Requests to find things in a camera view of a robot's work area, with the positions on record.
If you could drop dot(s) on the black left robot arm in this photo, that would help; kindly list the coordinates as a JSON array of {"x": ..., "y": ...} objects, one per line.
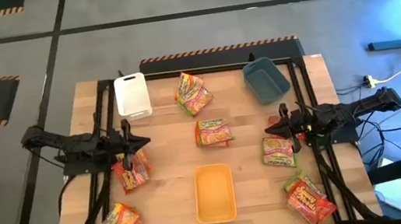
[{"x": 71, "y": 144}]

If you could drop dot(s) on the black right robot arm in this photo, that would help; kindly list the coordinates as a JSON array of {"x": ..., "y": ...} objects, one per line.
[{"x": 353, "y": 108}]

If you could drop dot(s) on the lime chili noodle pack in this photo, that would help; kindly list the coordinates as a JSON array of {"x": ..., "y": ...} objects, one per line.
[
  {"x": 213, "y": 133},
  {"x": 277, "y": 152},
  {"x": 292, "y": 182},
  {"x": 199, "y": 102}
]

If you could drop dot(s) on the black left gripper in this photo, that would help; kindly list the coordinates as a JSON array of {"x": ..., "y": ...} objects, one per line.
[{"x": 126, "y": 144}]

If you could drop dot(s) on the teal plastic bin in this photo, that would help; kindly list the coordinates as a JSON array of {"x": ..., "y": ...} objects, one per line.
[{"x": 265, "y": 83}]

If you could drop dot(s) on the white plastic bin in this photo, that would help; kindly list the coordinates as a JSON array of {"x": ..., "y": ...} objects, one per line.
[{"x": 131, "y": 98}]

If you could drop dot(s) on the yellow plastic bin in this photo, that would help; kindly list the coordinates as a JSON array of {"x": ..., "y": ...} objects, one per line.
[{"x": 214, "y": 194}]

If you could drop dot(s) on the yellow power plug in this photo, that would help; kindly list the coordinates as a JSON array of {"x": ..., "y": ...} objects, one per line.
[{"x": 368, "y": 82}]

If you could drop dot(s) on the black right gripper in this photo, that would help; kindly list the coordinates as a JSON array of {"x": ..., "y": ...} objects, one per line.
[{"x": 294, "y": 124}]

